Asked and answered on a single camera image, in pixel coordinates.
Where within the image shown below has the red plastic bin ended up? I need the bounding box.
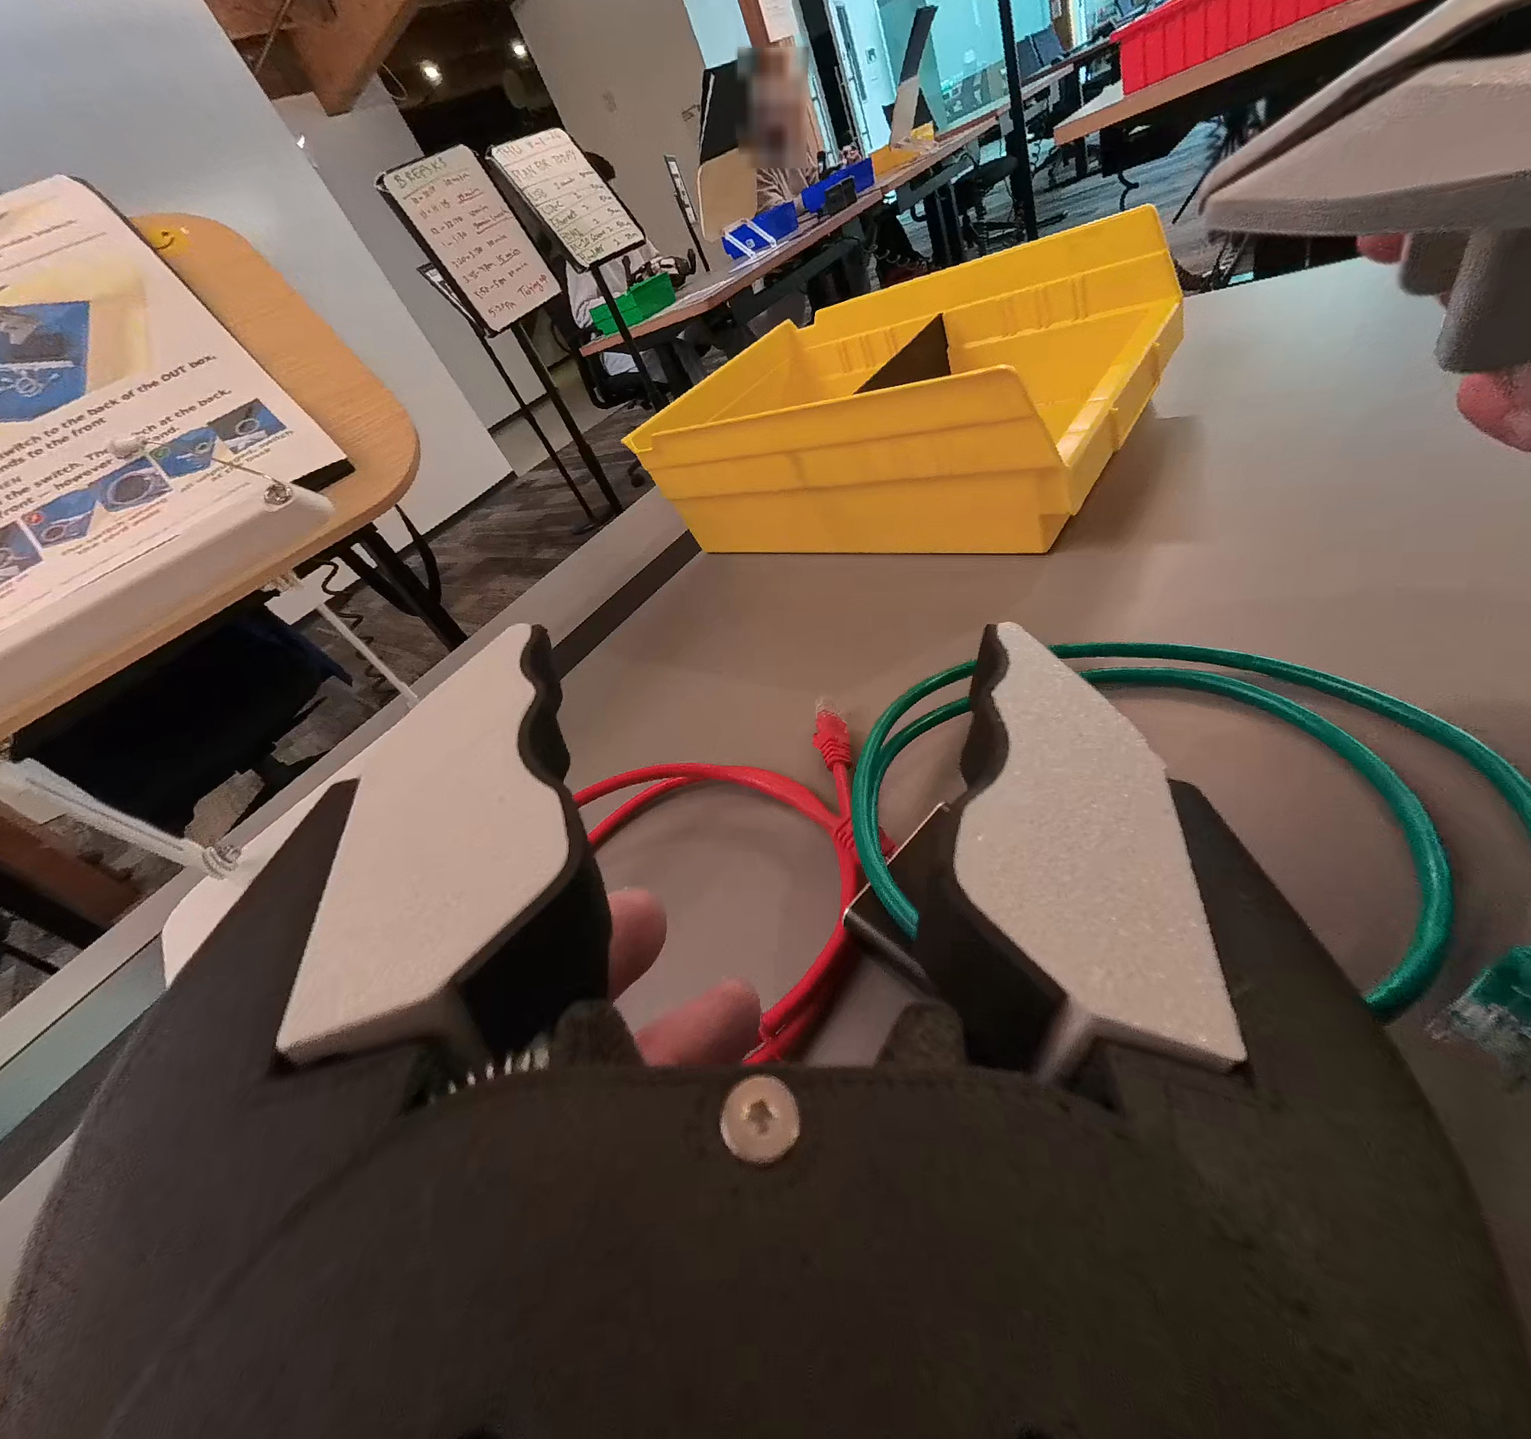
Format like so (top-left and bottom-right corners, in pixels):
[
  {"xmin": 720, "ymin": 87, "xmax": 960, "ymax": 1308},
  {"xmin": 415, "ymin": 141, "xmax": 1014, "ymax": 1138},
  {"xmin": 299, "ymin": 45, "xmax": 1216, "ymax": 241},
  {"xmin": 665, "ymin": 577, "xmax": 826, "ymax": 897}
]
[{"xmin": 1113, "ymin": 0, "xmax": 1418, "ymax": 95}]

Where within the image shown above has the white document stand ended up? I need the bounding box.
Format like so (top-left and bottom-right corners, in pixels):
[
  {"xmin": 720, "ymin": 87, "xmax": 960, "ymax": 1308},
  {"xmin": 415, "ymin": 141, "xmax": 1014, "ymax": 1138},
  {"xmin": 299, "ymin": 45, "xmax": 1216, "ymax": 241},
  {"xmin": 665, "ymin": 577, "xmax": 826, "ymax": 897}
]
[{"xmin": 0, "ymin": 435, "xmax": 420, "ymax": 987}]

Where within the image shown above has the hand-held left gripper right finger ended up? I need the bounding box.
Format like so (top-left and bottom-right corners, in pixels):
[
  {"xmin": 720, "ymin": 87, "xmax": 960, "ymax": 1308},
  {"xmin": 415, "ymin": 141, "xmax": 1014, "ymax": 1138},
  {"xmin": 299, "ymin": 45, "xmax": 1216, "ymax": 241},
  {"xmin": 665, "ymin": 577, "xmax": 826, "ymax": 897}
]
[{"xmin": 916, "ymin": 622, "xmax": 1252, "ymax": 1091}]

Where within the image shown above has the black and cream board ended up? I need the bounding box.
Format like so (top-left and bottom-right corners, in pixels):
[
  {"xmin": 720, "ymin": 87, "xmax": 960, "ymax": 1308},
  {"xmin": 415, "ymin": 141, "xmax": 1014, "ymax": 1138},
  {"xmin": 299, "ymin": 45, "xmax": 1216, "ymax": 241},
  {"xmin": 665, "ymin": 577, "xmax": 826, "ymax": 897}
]
[
  {"xmin": 697, "ymin": 63, "xmax": 770, "ymax": 246},
  {"xmin": 891, "ymin": 4, "xmax": 942, "ymax": 146}
]

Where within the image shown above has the black metal pole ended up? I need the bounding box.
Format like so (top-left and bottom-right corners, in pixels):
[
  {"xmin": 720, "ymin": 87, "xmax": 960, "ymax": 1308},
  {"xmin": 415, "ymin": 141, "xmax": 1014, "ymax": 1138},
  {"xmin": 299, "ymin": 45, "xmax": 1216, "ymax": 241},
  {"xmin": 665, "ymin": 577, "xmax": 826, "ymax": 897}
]
[{"xmin": 984, "ymin": 0, "xmax": 1045, "ymax": 247}]

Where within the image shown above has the wooden document board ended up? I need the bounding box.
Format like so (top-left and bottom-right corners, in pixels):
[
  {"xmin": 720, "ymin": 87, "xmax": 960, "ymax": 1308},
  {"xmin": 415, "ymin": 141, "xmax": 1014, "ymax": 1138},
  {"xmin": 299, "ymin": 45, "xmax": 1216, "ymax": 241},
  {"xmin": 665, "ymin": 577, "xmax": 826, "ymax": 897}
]
[{"xmin": 0, "ymin": 213, "xmax": 423, "ymax": 735}]

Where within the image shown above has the black coiled cable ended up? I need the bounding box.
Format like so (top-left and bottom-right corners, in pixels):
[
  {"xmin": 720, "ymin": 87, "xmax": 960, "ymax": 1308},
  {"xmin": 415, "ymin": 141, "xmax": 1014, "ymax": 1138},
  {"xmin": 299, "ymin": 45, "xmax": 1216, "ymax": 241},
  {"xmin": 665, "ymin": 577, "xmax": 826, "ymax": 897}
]
[{"xmin": 317, "ymin": 561, "xmax": 411, "ymax": 708}]

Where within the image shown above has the blue plastic bin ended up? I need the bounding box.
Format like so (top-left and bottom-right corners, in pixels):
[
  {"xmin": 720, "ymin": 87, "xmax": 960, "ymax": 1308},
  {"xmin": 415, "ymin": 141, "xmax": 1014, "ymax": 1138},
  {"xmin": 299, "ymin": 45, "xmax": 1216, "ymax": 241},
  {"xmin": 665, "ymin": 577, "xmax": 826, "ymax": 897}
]
[
  {"xmin": 801, "ymin": 160, "xmax": 881, "ymax": 218},
  {"xmin": 722, "ymin": 206, "xmax": 801, "ymax": 262}
]

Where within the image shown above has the green ethernet cable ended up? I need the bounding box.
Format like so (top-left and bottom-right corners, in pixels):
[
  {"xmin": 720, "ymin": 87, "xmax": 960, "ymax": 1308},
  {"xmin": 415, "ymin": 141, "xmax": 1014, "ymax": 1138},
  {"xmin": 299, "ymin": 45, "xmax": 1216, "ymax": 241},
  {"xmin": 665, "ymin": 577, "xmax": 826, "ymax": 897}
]
[{"xmin": 851, "ymin": 642, "xmax": 1531, "ymax": 1076}]

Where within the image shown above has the green plastic bin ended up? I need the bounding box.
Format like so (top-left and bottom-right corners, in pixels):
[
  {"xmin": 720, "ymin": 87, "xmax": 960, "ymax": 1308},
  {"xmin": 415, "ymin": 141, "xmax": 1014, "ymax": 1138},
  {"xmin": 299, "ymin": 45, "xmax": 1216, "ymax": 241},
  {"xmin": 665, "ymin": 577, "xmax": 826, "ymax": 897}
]
[{"xmin": 589, "ymin": 272, "xmax": 677, "ymax": 337}]

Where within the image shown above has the long wooden table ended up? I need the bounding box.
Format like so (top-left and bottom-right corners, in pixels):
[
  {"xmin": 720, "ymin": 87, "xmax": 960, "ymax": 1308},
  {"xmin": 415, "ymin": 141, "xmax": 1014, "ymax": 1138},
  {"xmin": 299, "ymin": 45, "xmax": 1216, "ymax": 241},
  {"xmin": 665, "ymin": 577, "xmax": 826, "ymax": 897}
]
[
  {"xmin": 1053, "ymin": 0, "xmax": 1511, "ymax": 186},
  {"xmin": 579, "ymin": 112, "xmax": 1019, "ymax": 388}
]

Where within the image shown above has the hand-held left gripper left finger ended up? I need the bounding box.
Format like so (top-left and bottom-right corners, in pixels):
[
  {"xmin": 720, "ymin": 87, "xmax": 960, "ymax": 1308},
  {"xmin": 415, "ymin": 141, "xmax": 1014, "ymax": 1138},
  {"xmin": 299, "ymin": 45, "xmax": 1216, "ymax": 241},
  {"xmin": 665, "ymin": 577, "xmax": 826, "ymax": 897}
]
[{"xmin": 275, "ymin": 624, "xmax": 614, "ymax": 1076}]

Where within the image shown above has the person's right hand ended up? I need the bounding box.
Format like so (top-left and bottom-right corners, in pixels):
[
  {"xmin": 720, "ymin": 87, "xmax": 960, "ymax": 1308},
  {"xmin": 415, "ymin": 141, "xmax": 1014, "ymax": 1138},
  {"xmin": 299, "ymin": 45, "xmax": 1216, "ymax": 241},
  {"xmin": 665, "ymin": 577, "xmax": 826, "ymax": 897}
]
[{"xmin": 1455, "ymin": 370, "xmax": 1531, "ymax": 453}]

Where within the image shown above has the printed instruction sheet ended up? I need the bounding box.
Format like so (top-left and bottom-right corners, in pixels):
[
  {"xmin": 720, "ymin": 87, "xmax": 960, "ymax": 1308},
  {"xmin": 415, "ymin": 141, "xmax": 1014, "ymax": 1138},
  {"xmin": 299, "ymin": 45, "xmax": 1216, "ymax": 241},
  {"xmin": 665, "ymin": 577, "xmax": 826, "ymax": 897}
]
[{"xmin": 0, "ymin": 178, "xmax": 348, "ymax": 640}]

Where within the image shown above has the handwritten whiteboard on easel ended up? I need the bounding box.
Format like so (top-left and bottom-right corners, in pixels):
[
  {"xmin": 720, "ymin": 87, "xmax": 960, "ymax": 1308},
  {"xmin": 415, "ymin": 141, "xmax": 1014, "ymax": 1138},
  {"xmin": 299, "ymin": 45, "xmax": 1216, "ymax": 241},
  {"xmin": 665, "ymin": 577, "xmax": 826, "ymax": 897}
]
[
  {"xmin": 488, "ymin": 130, "xmax": 672, "ymax": 413},
  {"xmin": 377, "ymin": 146, "xmax": 624, "ymax": 533}
]

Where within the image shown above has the black network switch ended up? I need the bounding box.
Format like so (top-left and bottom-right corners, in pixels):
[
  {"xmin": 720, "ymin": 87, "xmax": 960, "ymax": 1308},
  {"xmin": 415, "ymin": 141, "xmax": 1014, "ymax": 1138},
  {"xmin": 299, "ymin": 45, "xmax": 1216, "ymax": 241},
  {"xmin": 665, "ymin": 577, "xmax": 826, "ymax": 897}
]
[{"xmin": 841, "ymin": 800, "xmax": 959, "ymax": 992}]

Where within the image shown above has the yellow plastic bin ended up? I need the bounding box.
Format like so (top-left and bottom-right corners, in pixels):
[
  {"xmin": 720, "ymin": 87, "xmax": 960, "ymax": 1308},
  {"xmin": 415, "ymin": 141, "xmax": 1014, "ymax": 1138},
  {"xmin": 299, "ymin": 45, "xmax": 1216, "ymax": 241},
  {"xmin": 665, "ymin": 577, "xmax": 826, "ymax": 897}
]
[{"xmin": 622, "ymin": 206, "xmax": 1186, "ymax": 556}]

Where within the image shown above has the red ethernet cable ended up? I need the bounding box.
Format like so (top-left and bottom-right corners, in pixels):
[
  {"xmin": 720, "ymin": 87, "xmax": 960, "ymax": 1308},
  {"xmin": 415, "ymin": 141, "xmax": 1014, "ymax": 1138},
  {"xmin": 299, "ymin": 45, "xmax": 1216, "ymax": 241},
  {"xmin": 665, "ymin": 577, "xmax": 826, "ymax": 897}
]
[{"xmin": 572, "ymin": 695, "xmax": 889, "ymax": 1068}]

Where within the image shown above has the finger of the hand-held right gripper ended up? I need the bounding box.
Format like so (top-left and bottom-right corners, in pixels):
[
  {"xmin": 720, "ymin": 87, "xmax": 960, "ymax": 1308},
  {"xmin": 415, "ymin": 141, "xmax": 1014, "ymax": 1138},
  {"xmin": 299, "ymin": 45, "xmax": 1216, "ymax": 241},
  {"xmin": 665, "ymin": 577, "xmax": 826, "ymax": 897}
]
[
  {"xmin": 1196, "ymin": 50, "xmax": 1531, "ymax": 377},
  {"xmin": 1266, "ymin": 0, "xmax": 1531, "ymax": 140}
]

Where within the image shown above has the person's left hand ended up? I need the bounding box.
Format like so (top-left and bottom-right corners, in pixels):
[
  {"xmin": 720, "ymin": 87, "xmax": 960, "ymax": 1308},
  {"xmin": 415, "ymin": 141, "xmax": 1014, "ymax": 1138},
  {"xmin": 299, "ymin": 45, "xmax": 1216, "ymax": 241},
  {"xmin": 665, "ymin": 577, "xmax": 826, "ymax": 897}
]
[{"xmin": 601, "ymin": 887, "xmax": 770, "ymax": 1070}]

